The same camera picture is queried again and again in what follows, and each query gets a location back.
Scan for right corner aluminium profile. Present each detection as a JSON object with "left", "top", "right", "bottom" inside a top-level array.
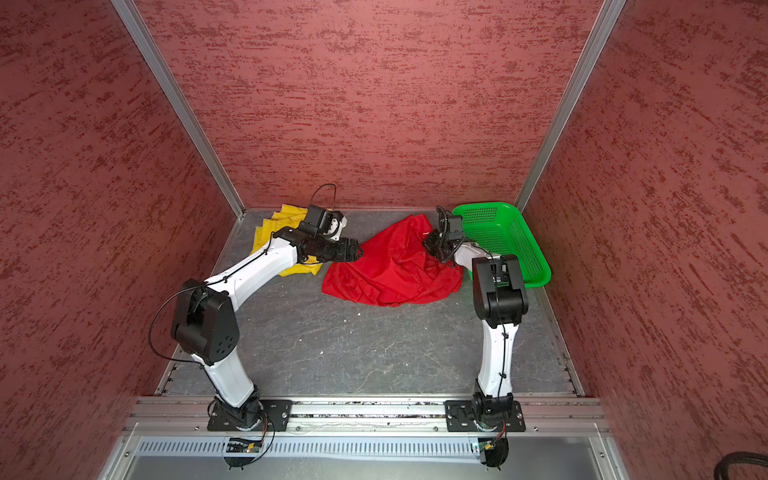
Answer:
[{"left": 515, "top": 0, "right": 626, "bottom": 211}]

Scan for aluminium mounting rail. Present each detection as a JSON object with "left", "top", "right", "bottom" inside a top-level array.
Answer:
[{"left": 122, "top": 395, "right": 613, "bottom": 437}]

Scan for right circuit board with wires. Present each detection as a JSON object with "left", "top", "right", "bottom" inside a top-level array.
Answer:
[{"left": 477, "top": 438, "right": 509, "bottom": 469}]

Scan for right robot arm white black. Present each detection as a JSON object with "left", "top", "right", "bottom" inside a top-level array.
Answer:
[{"left": 423, "top": 229, "right": 529, "bottom": 436}]

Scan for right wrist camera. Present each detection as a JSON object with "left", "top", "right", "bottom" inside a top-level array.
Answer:
[{"left": 440, "top": 215, "right": 464, "bottom": 242}]

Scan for circuit board with wires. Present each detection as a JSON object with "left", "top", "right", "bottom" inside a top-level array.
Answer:
[
  {"left": 223, "top": 437, "right": 264, "bottom": 469},
  {"left": 477, "top": 438, "right": 509, "bottom": 469}
]

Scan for yellow shorts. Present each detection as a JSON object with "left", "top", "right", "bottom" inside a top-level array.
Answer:
[{"left": 251, "top": 204, "right": 322, "bottom": 277}]

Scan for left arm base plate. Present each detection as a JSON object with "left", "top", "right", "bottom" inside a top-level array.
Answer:
[{"left": 207, "top": 398, "right": 293, "bottom": 433}]

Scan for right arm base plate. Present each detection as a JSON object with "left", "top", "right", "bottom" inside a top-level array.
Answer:
[{"left": 444, "top": 397, "right": 526, "bottom": 434}]

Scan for left circuit board with wires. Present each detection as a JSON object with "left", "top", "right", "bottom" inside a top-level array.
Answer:
[{"left": 223, "top": 437, "right": 264, "bottom": 469}]

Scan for white perforated vent strip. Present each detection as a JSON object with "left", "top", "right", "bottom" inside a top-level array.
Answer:
[{"left": 136, "top": 436, "right": 479, "bottom": 462}]

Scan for black cable loop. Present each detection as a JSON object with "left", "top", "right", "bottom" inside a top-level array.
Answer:
[{"left": 713, "top": 451, "right": 768, "bottom": 480}]

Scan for red shorts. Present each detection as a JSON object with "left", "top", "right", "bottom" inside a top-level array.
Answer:
[{"left": 322, "top": 214, "right": 463, "bottom": 307}]

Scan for corner aluminium profile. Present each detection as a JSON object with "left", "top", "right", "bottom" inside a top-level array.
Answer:
[
  {"left": 515, "top": 0, "right": 626, "bottom": 211},
  {"left": 111, "top": 0, "right": 247, "bottom": 220}
]

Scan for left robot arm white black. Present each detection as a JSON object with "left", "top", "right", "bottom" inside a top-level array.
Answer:
[{"left": 157, "top": 227, "right": 363, "bottom": 433}]

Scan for left corner aluminium profile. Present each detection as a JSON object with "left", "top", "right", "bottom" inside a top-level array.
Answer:
[{"left": 111, "top": 0, "right": 247, "bottom": 220}]

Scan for green plastic basket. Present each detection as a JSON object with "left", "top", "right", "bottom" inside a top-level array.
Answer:
[{"left": 452, "top": 202, "right": 552, "bottom": 288}]

